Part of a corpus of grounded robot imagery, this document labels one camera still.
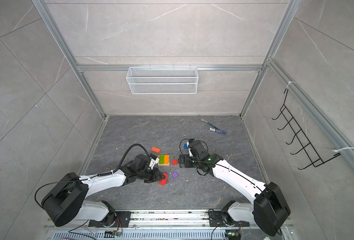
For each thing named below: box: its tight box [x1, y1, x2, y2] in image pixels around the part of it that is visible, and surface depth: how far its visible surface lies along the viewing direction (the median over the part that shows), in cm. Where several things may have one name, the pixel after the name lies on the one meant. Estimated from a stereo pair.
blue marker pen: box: [209, 127, 227, 135], surface depth 112 cm
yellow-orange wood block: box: [164, 154, 170, 164], surface depth 95 cm
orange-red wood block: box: [151, 146, 161, 154], surface depth 100 cm
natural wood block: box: [158, 154, 170, 167], surface depth 94 cm
